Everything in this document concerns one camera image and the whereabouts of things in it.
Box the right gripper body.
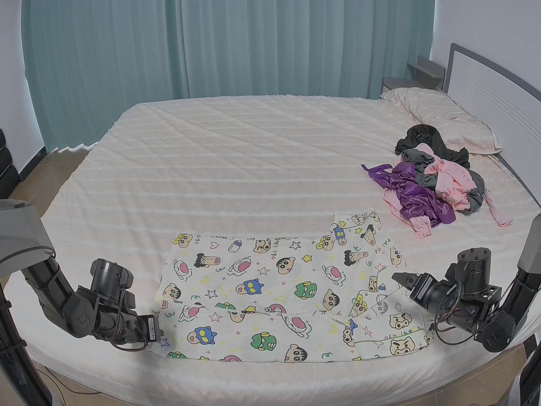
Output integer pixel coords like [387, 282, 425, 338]
[411, 272, 462, 325]

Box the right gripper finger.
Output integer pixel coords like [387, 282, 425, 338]
[392, 271, 418, 290]

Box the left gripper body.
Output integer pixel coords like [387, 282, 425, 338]
[108, 307, 165, 348]

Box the white printed pyjama top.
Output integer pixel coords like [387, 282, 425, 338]
[148, 207, 437, 362]

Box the pile of clothes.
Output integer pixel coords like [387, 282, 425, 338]
[361, 124, 514, 240]

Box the bed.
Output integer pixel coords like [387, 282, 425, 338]
[2, 43, 541, 406]

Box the cream pillow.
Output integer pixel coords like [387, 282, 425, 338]
[380, 87, 504, 155]

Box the grey bedside table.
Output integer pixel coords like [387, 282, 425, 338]
[382, 55, 446, 98]

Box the black chest of drawers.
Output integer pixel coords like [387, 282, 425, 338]
[0, 129, 19, 200]

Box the blue-green curtain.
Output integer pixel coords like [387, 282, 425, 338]
[21, 0, 436, 153]

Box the black cable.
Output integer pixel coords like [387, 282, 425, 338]
[38, 366, 102, 397]

